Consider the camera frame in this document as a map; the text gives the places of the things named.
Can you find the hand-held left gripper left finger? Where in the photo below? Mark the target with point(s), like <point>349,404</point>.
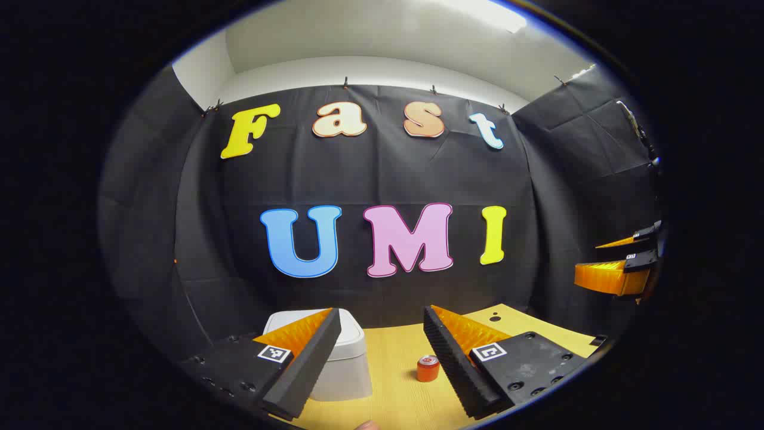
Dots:
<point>310,358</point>

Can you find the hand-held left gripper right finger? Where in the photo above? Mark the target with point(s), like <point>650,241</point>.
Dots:
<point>453,364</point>

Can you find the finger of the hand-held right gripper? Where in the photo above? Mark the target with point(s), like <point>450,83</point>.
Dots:
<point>609,278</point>
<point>647,232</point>

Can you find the red pop can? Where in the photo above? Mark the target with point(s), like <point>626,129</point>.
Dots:
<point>427,370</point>

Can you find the white desktop garbage bin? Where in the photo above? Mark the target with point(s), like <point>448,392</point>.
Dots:
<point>349,370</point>

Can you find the wooden desktop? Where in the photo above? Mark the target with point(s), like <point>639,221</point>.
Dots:
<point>397,388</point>

